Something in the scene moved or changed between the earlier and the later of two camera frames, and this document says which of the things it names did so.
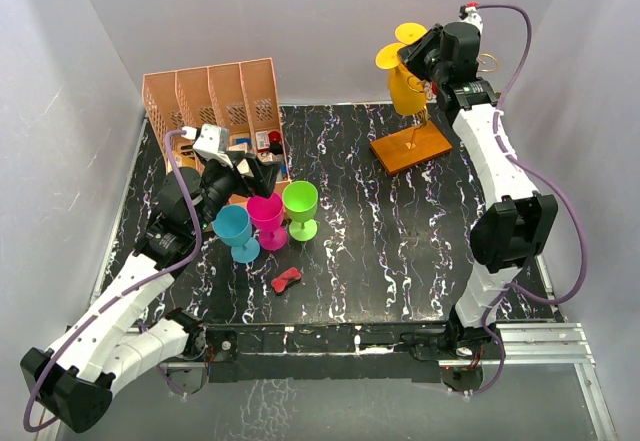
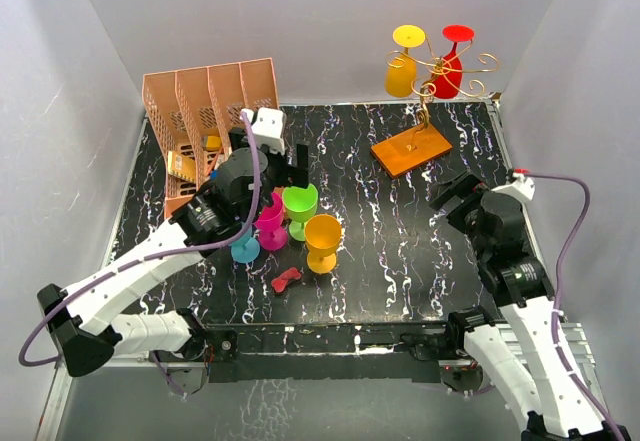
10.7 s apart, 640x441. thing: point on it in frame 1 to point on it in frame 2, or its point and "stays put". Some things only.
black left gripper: x=263 y=173 to x=299 y=171
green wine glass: x=300 y=199 stays put
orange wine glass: x=407 y=90 to x=322 y=234
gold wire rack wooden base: x=404 y=150 stays put
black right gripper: x=413 y=55 to x=467 y=184
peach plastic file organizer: x=239 y=96 stays put
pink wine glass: x=266 y=216 stays put
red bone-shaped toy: x=280 y=283 stays put
